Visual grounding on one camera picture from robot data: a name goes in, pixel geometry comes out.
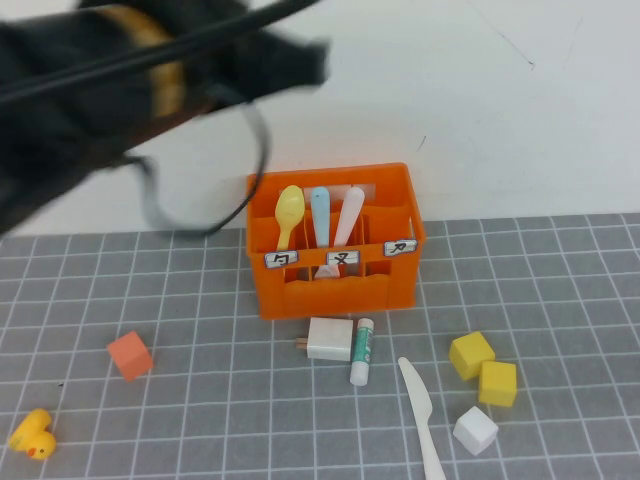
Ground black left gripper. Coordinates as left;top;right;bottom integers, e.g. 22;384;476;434
172;0;332;119

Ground yellow plastic spoon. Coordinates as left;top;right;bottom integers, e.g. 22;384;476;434
273;184;306;250

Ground white plastic knife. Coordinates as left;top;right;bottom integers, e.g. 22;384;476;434
397;356;447;480

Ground orange plastic cutlery holder crate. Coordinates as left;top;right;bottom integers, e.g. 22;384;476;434
245;162;427;321

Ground light blue plastic fork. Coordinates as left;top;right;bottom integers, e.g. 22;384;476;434
309;186;332;249

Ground pale pink plastic fork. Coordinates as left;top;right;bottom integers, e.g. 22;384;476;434
313;186;365;280

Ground white label spoon character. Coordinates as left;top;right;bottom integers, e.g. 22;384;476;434
263;250;299;271

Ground white label fork character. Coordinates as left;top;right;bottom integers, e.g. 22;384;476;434
325;248;360;269

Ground grey grid cutting mat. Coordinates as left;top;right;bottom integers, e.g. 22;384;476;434
0;212;640;480

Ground white charger plug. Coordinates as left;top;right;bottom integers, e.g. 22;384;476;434
294;317;355;362

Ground green and white glue stick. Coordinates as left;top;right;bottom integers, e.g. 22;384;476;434
348;317;376;387

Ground orange cube block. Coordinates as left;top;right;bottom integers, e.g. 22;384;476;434
106;330;155;383

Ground yellow cube block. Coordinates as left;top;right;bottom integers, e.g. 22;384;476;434
477;359;518;407
447;330;496;382

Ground white cube block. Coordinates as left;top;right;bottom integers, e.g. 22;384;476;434
452;405;500;457

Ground yellow rubber duck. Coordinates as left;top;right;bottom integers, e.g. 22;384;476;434
8;408;57;462

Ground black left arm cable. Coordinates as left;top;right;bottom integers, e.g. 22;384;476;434
122;102;274;239
0;0;321;104

